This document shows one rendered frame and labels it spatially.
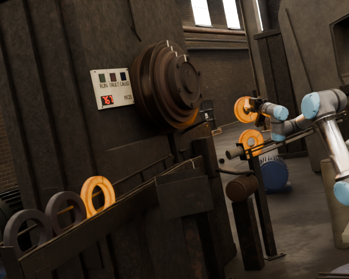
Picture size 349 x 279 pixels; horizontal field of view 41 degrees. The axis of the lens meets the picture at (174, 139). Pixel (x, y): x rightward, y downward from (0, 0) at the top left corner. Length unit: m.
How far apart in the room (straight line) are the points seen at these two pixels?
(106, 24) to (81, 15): 0.17
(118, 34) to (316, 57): 2.92
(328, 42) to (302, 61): 0.33
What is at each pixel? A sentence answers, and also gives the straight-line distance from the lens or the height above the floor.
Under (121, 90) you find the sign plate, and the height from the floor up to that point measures 1.13.
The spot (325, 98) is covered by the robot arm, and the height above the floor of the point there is 0.91.
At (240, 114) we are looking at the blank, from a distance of 2.77.
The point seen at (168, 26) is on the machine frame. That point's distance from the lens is 2.84.
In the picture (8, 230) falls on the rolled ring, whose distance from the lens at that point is 1.63.
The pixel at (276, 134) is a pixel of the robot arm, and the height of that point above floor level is 0.75.
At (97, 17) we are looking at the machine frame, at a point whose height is 1.49.
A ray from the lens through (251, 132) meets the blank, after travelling 2.83.
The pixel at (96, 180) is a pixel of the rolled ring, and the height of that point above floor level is 0.78.
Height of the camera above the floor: 1.00
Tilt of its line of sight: 4 degrees down
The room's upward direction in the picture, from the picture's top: 12 degrees counter-clockwise
